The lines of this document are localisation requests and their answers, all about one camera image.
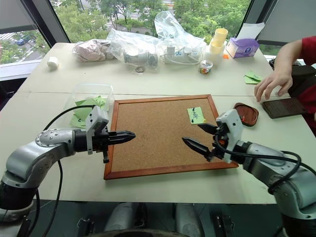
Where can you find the person's bare forearm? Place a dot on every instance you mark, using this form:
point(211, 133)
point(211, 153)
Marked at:
point(288, 56)

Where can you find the person's bare hand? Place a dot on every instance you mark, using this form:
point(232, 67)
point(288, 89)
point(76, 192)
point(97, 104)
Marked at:
point(277, 81)

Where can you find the wood framed cork board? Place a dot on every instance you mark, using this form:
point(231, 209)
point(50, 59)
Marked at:
point(153, 133)

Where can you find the large clear plastic bag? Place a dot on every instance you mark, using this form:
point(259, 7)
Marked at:
point(172, 32)

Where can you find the pale yellow plastic cup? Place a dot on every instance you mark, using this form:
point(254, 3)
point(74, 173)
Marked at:
point(216, 47)
point(221, 34)

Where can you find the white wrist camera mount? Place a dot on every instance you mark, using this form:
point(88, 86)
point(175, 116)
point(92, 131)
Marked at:
point(96, 121)
point(232, 128)

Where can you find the brown oval dish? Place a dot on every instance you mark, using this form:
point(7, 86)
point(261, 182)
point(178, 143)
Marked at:
point(249, 114)

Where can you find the clear bag with grey parts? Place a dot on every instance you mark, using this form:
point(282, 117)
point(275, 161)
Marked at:
point(133, 49)

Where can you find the white power strip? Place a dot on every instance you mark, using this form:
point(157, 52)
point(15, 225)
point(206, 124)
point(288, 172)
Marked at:
point(182, 55)

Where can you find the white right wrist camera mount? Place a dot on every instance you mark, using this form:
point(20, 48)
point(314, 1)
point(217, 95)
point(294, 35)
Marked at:
point(232, 128)

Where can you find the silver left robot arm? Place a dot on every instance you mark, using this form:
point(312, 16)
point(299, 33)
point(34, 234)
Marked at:
point(29, 158)

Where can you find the grey rounded shape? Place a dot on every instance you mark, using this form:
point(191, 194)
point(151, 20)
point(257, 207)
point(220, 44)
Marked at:
point(121, 217)

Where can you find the loose green paper notes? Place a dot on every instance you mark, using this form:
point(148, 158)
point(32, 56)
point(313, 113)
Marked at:
point(253, 77)

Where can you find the bag with pink contents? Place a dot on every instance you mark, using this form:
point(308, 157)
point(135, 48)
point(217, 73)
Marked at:
point(90, 50)

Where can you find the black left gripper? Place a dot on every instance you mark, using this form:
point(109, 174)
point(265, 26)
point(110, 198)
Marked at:
point(100, 142)

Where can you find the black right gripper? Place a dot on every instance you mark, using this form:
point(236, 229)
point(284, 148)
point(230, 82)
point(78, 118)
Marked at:
point(220, 150)

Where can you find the green paper note with writing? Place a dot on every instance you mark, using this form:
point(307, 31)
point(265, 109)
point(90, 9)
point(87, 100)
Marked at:
point(196, 116)

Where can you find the black chair armrest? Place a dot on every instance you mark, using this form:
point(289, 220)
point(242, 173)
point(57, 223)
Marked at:
point(302, 74)

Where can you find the clear plastic container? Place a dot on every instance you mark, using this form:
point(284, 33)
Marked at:
point(74, 98)

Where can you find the small jar with foil lid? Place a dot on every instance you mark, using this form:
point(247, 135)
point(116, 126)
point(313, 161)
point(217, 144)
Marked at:
point(205, 67)

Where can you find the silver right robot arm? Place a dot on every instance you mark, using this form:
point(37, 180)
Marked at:
point(284, 177)

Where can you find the stack of green paper notes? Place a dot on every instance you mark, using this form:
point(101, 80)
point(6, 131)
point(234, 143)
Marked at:
point(80, 114)

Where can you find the purple tissue box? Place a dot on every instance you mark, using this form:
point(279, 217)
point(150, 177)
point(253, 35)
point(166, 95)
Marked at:
point(243, 48)

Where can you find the person's red shirt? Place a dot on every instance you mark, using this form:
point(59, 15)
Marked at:
point(309, 49)

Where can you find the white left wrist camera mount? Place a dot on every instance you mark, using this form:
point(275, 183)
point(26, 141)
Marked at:
point(96, 121)

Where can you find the grey roller blind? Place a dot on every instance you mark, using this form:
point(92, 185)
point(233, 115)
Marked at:
point(14, 14)
point(288, 19)

